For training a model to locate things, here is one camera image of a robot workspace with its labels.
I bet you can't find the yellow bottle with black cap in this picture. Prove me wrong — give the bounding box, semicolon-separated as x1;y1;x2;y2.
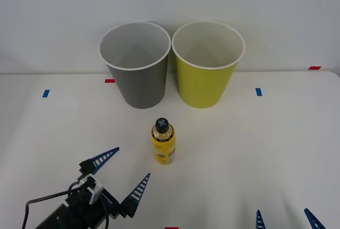
150;117;176;165

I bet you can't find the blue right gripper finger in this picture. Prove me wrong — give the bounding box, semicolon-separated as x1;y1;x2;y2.
256;209;267;229
303;208;327;229

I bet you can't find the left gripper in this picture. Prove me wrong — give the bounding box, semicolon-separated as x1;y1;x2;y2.
64;147;151;220

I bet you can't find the yellow-green plastic waste bin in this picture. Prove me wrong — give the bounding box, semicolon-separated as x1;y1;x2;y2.
172;21;246;109

